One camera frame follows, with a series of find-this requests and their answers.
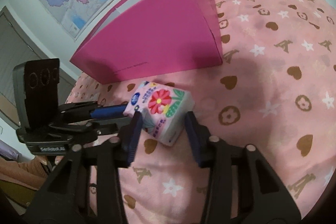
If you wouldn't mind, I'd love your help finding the pink patterned blanket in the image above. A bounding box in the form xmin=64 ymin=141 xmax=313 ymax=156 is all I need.
xmin=66 ymin=0 xmax=335 ymax=223

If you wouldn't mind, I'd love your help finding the pink cardboard box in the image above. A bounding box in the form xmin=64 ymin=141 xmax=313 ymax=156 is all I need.
xmin=71 ymin=0 xmax=222 ymax=84

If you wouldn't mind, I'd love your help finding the grey door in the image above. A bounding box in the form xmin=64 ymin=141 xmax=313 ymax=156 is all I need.
xmin=0 ymin=6 xmax=77 ymax=130

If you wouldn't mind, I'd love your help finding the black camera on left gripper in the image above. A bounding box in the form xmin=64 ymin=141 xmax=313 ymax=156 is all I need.
xmin=13 ymin=59 xmax=60 ymax=134

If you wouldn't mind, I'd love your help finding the pink floral tissue pack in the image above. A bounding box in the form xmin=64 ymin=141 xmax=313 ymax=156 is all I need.
xmin=123 ymin=81 xmax=195 ymax=147

